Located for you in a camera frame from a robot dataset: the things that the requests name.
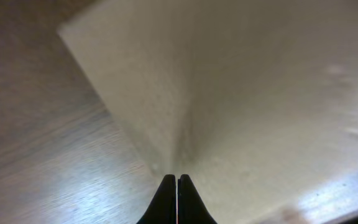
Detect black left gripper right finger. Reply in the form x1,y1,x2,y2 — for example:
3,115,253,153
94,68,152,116
177,174,217,224

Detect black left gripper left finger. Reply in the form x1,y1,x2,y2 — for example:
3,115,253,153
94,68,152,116
137,174,177,224

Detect brown cardboard box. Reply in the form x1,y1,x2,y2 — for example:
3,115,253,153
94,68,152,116
59,0,358,223

